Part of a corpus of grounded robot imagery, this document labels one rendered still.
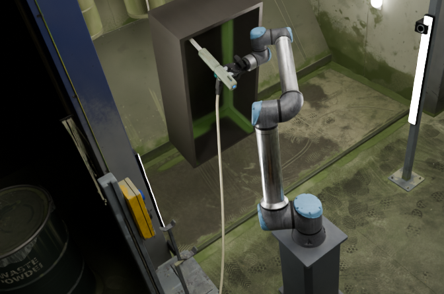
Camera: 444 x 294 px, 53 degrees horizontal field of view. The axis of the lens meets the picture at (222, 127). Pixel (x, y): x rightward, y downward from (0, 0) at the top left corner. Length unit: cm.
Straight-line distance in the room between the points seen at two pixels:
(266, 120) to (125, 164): 75
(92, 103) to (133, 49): 209
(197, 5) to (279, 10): 215
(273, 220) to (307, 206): 19
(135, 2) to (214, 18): 125
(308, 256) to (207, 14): 148
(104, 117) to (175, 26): 75
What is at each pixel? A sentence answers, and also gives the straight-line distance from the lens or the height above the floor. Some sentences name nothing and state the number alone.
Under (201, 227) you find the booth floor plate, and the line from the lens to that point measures 351.
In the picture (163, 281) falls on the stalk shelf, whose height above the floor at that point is 79.
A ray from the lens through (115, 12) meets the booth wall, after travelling 408.
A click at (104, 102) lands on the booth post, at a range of 210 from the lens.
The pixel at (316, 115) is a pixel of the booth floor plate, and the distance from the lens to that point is 436.
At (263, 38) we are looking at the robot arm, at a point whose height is 153.
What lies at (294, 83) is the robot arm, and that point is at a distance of 228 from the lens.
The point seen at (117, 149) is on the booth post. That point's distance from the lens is 226.
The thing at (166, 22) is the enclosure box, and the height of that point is 167.
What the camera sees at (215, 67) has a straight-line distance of 248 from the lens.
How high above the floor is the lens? 275
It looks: 39 degrees down
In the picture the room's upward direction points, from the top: 11 degrees counter-clockwise
